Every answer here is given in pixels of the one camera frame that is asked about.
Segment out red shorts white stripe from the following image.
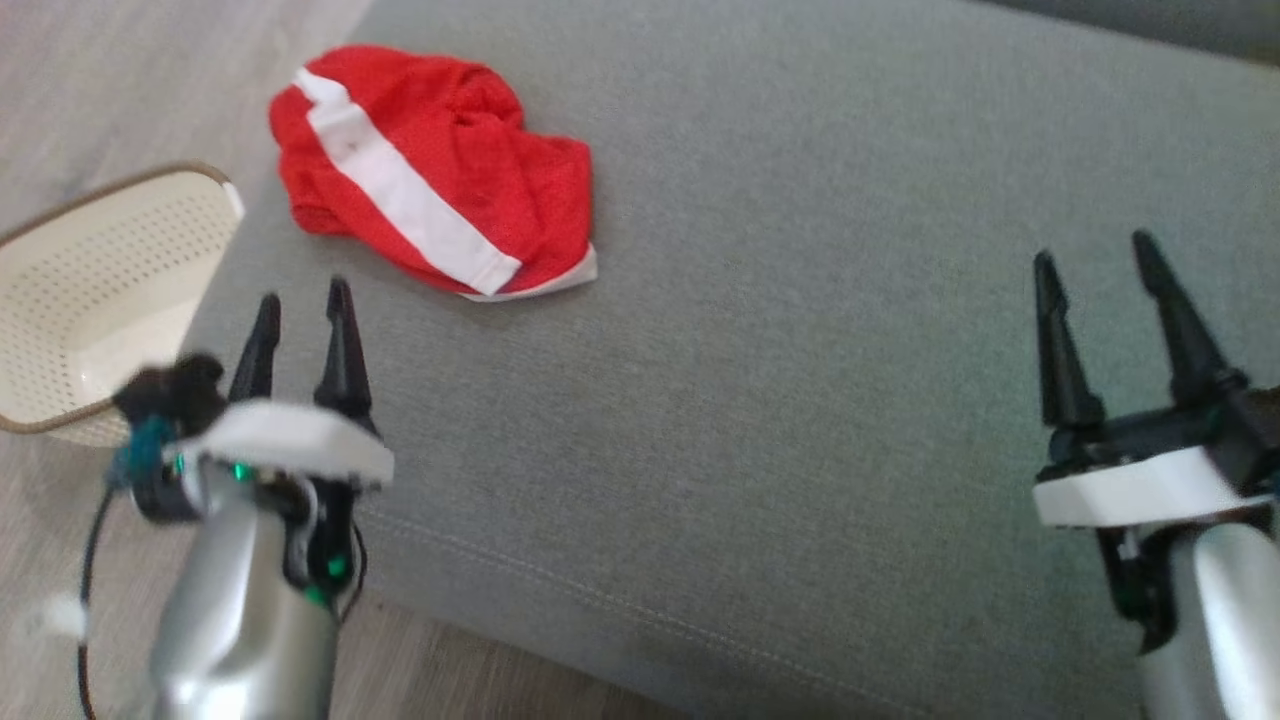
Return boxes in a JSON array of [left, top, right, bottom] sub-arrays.
[[268, 44, 599, 303]]

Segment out grey sofa seat cushion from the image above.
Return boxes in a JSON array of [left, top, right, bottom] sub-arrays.
[[180, 0, 1280, 720]]

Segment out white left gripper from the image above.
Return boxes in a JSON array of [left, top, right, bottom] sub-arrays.
[[165, 277, 396, 491]]

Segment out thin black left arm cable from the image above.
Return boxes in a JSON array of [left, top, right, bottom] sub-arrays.
[[335, 520, 369, 626]]

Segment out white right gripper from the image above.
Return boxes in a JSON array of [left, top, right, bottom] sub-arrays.
[[1032, 230, 1280, 531]]

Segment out cream perforated laundry basket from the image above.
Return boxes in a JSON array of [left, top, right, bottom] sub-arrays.
[[0, 162, 246, 448]]

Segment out black left camera cable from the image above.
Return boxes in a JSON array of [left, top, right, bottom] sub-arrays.
[[76, 480, 117, 720]]

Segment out blue left camera connector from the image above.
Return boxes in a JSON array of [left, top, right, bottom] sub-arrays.
[[108, 418, 179, 491]]

